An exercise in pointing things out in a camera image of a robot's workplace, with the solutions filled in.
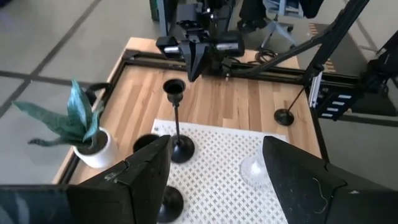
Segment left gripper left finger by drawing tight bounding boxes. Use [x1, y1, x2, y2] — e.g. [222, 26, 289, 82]
[80, 136, 172, 224]

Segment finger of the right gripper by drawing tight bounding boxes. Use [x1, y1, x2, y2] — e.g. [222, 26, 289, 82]
[195, 42, 213, 82]
[180, 42, 197, 82]

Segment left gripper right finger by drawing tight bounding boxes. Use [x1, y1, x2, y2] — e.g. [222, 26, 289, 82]
[262, 136, 346, 224]

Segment black metal candlestick holder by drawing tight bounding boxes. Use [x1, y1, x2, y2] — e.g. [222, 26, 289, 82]
[273, 85, 308, 127]
[132, 133, 185, 223]
[162, 78, 196, 164]

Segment clear glass candle holder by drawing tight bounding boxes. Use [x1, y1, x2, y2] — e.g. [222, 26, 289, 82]
[239, 148, 274, 189]

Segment snake plant in white pot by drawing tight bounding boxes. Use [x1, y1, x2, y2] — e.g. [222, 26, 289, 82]
[12, 79, 121, 169]

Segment white perforated metal shelf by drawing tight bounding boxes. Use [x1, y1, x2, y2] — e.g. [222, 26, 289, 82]
[150, 119, 290, 224]

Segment black box with white labels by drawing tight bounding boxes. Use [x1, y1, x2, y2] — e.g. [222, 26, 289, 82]
[316, 88, 357, 121]

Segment coiled black cable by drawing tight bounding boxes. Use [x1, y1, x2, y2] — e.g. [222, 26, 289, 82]
[254, 48, 278, 64]

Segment black aluminium table frame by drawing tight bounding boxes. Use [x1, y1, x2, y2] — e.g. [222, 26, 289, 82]
[52, 0, 398, 184]

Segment white metal bracket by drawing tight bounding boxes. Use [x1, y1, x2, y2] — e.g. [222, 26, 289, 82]
[307, 70, 325, 109]

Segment black hook bracket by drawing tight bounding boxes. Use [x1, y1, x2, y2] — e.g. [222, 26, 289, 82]
[84, 82, 108, 105]

